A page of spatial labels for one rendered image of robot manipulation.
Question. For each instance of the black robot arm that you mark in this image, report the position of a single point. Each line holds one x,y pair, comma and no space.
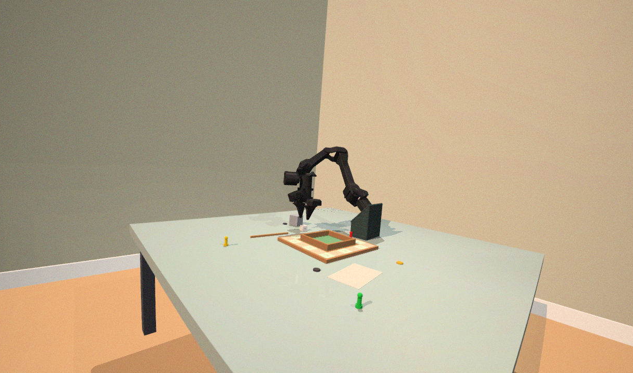
351,192

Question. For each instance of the cream flat rectangle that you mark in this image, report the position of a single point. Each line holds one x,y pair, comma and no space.
355,275

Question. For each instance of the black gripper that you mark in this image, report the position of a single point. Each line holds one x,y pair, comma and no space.
311,203

